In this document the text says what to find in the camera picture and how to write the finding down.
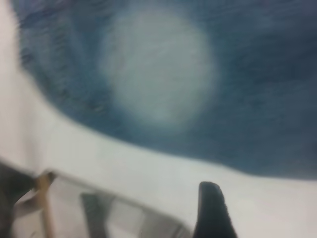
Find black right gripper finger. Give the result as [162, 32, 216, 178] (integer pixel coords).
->
[192, 181, 239, 238]

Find tan wooden bar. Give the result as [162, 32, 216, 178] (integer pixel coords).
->
[34, 171, 55, 238]

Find blue denim shorts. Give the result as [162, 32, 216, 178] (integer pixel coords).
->
[11, 0, 317, 183]

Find dark grey blurry object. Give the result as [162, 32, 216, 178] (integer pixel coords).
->
[0, 161, 34, 238]

